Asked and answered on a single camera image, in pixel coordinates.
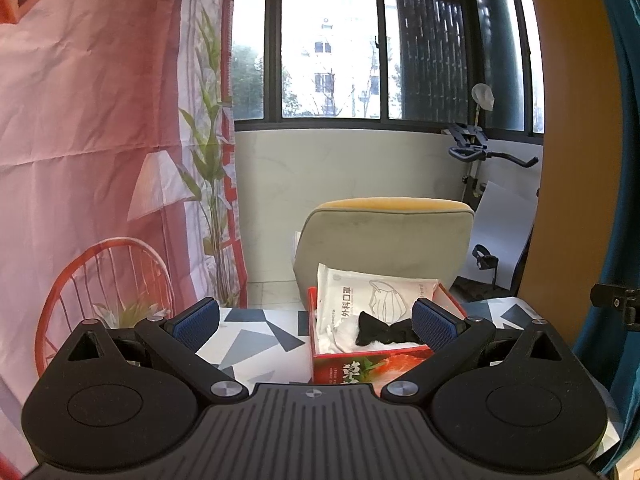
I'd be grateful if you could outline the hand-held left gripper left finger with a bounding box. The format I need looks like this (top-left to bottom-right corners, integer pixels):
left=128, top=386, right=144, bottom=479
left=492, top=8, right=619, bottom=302
left=65, top=297, right=250, bottom=401

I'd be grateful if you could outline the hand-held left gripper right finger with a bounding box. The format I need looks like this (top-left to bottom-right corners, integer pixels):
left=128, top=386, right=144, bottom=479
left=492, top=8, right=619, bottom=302
left=384, top=298, right=568, bottom=403

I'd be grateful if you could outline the black bow tie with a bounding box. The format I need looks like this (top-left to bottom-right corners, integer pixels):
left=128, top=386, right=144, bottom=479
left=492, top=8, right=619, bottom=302
left=355, top=311, right=426, bottom=347

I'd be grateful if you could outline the white face mask package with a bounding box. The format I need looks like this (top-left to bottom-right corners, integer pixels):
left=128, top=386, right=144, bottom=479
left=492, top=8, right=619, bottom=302
left=315, top=262, right=441, bottom=356

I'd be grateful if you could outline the red cardboard box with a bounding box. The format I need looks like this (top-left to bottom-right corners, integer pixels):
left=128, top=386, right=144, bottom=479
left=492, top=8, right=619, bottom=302
left=306, top=282, right=468, bottom=386

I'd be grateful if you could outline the geometric patterned tablecloth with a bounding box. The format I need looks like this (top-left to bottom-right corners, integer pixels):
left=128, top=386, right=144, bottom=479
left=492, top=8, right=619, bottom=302
left=195, top=296, right=626, bottom=461

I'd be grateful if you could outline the beige chair with yellow top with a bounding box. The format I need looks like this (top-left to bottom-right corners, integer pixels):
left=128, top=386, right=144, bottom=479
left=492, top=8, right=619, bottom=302
left=292, top=197, right=476, bottom=311

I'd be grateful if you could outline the white board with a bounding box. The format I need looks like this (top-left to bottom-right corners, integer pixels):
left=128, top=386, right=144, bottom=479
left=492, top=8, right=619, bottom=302
left=457, top=180, right=538, bottom=291

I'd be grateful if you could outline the black exercise bike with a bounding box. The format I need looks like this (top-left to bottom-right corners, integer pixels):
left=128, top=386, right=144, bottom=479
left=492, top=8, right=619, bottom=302
left=447, top=121, right=541, bottom=291

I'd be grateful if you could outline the black clamp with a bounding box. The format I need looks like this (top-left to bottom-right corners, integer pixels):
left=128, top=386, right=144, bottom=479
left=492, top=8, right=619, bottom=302
left=590, top=282, right=640, bottom=331

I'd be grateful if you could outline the wooden panel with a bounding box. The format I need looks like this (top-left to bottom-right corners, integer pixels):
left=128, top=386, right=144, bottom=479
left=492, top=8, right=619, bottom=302
left=515, top=0, right=623, bottom=341

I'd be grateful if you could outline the printed pink backdrop cloth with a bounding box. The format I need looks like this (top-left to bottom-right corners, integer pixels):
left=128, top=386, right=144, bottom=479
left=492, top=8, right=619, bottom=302
left=0, top=0, right=248, bottom=480

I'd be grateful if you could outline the black-framed window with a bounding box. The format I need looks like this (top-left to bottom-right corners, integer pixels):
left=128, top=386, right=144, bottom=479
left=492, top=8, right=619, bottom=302
left=231, top=0, right=546, bottom=136

